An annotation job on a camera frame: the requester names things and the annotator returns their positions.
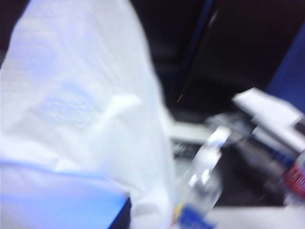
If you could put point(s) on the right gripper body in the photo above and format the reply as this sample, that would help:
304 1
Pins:
281 152

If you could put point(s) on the black computer tower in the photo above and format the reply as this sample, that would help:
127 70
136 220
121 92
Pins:
238 47

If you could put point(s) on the clear plastic cup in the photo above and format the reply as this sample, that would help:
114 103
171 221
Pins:
205 179

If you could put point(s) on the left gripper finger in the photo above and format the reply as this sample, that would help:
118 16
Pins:
122 217

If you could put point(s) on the white tissue sheet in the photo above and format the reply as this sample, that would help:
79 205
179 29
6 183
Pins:
83 95

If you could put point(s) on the black computer monitor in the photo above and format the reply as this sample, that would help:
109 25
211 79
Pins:
166 35

